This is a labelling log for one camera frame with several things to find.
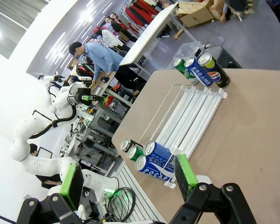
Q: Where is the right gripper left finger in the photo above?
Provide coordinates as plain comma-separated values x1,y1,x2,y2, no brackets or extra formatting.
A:
16,162,84,224

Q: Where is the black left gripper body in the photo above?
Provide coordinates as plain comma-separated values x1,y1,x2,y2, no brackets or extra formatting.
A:
74,87,96,105

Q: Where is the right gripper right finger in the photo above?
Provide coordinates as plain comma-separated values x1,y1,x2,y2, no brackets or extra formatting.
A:
169,153,257,224

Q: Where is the seated dark-haired person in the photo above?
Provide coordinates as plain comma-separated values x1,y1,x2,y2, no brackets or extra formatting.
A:
28,143,40,157

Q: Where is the wooden desk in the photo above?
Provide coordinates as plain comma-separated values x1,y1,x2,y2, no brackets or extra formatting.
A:
90,71,119,97

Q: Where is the cluttered metal workbench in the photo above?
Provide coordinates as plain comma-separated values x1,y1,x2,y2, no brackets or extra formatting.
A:
60,100,123,168

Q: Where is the blue Pocari Sweat can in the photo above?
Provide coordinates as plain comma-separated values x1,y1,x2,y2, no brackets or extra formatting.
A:
184,57,214,88
143,140,175,161
134,154,177,183

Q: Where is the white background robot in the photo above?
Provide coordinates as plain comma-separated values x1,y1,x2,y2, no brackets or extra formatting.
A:
38,71,72,94

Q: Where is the man in blue shirt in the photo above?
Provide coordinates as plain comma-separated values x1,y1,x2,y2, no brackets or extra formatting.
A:
69,41,124,81

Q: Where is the black Pepsi can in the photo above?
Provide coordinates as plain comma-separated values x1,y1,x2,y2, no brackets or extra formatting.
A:
120,138,144,153
197,52,231,89

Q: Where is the green Chilsung cider can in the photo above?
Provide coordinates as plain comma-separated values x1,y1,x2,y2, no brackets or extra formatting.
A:
173,57,200,85
126,144,145,162

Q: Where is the white can dispenser rack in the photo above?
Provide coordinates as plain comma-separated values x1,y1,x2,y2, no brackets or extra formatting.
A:
139,84,228,190

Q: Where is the white long work table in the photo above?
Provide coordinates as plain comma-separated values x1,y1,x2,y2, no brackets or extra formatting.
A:
119,1,201,70

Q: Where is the clothes rack with garments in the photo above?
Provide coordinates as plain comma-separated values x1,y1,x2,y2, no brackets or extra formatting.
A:
125,0,165,26

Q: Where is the clear plastic storage bin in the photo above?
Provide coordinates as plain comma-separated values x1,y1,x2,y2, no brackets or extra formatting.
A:
167,41,201,70
196,45,243,70

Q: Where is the brown cardboard box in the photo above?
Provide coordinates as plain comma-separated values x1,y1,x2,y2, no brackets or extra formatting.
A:
178,1,215,28

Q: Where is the grey slatted base plate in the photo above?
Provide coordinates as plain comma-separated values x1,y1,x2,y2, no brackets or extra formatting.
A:
112,161,168,224

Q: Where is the black coiled cable bundle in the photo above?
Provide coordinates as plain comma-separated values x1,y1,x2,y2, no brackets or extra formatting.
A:
106,186,136,222

